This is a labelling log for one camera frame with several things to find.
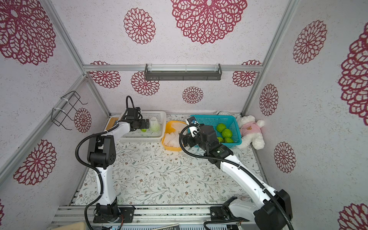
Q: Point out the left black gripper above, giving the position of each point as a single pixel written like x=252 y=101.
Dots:
x=143 y=123

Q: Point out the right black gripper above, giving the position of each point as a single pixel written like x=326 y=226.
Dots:
x=189 y=140

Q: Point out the white foam net sleeve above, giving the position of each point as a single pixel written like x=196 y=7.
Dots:
x=153 y=120

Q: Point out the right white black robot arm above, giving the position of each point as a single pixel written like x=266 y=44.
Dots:
x=269 y=210

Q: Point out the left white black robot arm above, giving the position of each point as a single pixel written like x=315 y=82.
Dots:
x=98 y=152

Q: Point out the pile of white foam nets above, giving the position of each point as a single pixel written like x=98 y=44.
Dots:
x=174 y=139

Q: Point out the white box wooden lid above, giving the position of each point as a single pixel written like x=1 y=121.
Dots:
x=111 y=123

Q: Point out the teal plastic basket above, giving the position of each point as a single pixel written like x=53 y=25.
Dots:
x=230 y=123

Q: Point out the white plastic basket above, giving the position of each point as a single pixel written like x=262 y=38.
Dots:
x=139 y=137

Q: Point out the yellow plastic tray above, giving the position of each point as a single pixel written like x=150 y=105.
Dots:
x=169 y=128

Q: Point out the white teddy bear pink shirt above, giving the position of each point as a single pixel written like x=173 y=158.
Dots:
x=251 y=133

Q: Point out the floral table mat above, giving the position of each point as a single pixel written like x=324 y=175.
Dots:
x=148 y=174

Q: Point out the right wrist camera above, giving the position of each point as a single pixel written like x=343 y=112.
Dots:
x=194 y=126

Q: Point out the black wire wall rack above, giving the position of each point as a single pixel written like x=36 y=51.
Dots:
x=60 y=113

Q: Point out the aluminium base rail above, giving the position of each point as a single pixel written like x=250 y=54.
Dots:
x=143 y=216

